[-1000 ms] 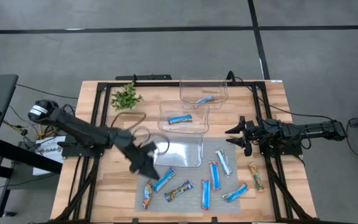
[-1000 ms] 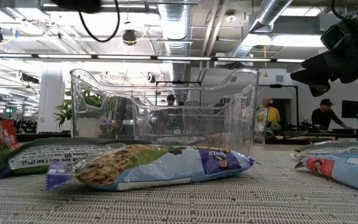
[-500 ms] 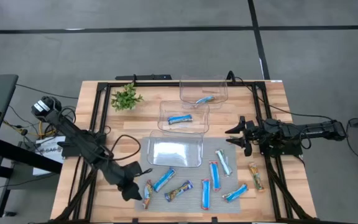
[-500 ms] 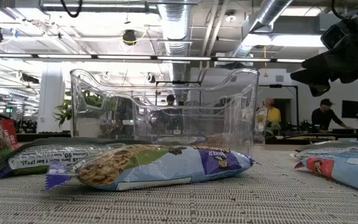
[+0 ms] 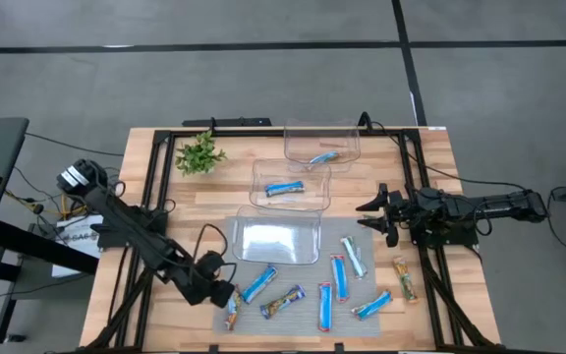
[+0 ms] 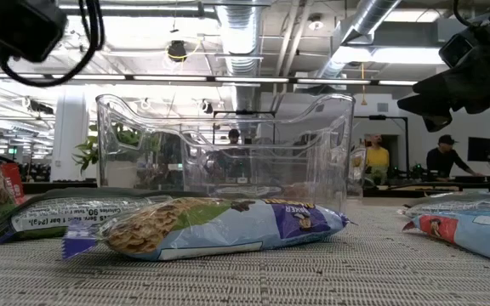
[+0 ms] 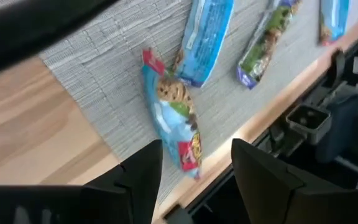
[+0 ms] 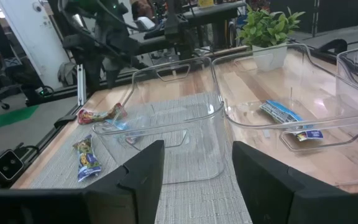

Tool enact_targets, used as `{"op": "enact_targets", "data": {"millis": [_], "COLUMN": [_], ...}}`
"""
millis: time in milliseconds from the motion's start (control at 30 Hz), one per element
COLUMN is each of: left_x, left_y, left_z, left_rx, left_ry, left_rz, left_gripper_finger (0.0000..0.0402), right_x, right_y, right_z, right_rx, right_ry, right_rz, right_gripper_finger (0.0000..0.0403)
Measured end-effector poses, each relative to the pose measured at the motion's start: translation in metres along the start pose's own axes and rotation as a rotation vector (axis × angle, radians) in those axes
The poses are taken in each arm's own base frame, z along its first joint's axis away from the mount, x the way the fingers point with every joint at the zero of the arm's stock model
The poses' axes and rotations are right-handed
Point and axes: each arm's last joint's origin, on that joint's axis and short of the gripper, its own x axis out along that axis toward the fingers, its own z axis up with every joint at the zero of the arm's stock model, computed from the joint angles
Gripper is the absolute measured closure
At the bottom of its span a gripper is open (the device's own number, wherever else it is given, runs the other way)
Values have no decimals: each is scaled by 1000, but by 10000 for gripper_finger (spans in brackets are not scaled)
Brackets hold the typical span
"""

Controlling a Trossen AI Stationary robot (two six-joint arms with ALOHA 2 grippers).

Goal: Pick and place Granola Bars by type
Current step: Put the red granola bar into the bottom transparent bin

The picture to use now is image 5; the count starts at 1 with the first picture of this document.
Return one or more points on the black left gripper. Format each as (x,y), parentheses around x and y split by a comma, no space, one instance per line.
(209,292)

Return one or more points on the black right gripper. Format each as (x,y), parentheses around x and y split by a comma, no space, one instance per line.
(403,211)

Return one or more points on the red orange granola bar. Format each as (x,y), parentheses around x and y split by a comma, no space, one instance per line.
(234,317)

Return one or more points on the white green granola bar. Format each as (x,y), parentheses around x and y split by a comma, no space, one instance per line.
(353,256)

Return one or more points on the orange green granola bar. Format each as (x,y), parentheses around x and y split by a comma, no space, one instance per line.
(405,279)

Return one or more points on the dark blue yellow granola bar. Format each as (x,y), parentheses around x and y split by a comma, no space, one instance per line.
(283,301)

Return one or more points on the pale blue silver granola bar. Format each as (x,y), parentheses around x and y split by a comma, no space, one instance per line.
(324,158)

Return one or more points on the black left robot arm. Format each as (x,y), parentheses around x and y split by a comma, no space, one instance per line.
(130,221)

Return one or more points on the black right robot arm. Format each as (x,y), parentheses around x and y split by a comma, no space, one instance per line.
(499,206)

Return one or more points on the clear plastic bin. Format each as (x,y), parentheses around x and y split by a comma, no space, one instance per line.
(263,236)
(293,169)
(322,137)

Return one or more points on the grey woven placemat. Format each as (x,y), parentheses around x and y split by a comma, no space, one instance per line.
(288,327)

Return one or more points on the green plant in white pot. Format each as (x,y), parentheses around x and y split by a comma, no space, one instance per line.
(199,157)

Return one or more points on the white printed paper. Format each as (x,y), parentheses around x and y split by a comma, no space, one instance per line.
(72,226)

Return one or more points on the black power strip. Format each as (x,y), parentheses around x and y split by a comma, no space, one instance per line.
(234,122)

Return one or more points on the black aluminium table frame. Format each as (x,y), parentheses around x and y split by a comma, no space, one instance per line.
(243,133)

